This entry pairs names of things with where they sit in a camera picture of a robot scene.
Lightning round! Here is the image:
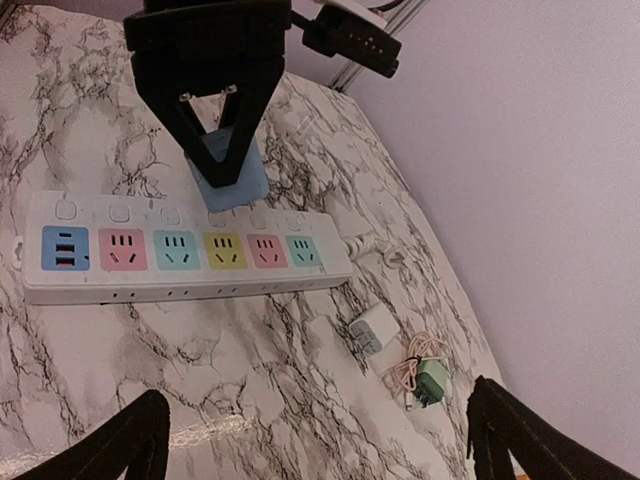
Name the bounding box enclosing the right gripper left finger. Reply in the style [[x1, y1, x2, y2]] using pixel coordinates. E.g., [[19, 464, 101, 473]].
[[19, 390, 170, 479]]

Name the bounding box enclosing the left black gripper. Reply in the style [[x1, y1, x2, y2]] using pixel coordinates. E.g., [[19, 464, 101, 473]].
[[123, 1, 291, 188]]

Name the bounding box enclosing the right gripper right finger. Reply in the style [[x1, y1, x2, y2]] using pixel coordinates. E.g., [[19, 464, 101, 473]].
[[467, 376, 634, 479]]

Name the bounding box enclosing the green plug adapter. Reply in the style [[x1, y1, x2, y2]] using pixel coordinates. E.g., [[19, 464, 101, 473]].
[[413, 360, 449, 408]]

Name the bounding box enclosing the pink cable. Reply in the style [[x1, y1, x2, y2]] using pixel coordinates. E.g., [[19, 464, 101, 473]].
[[382, 332, 454, 409]]

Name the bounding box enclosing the light blue plug adapter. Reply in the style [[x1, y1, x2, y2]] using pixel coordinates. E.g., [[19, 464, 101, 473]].
[[184, 127, 270, 214]]

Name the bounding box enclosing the white usb charger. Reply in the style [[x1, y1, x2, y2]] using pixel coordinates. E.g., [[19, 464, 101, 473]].
[[348, 303, 400, 356]]

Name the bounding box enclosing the white pastel power strip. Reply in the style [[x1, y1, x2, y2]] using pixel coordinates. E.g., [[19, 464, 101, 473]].
[[11, 191, 353, 305]]

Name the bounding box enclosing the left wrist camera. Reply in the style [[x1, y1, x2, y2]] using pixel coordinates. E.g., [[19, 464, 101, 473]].
[[291, 1, 402, 78]]

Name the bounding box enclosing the left aluminium frame post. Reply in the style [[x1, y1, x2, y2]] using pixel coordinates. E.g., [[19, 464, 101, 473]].
[[327, 0, 430, 93]]

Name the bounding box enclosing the white strip power cord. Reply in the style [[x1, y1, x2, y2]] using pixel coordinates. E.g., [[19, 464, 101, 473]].
[[342, 232, 407, 269]]

